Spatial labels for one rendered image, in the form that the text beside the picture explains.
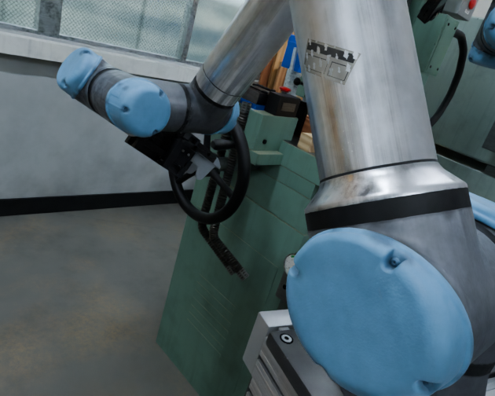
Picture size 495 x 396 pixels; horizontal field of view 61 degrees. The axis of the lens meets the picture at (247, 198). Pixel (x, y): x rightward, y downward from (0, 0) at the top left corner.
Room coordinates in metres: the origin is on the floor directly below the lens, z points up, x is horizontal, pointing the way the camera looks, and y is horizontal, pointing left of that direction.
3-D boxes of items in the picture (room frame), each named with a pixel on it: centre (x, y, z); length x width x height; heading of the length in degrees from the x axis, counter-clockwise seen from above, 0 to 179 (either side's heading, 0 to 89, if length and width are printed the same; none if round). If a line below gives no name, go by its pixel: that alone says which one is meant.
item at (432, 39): (1.28, -0.36, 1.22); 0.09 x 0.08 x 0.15; 139
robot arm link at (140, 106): (0.60, 0.19, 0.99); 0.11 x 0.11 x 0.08; 47
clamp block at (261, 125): (1.08, 0.03, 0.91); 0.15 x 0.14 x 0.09; 49
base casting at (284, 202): (1.31, -0.18, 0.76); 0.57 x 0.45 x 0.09; 139
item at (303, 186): (1.17, -0.06, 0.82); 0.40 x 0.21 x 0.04; 49
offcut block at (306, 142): (1.03, -0.11, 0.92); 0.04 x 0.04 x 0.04; 40
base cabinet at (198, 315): (1.31, -0.18, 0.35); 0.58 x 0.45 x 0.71; 139
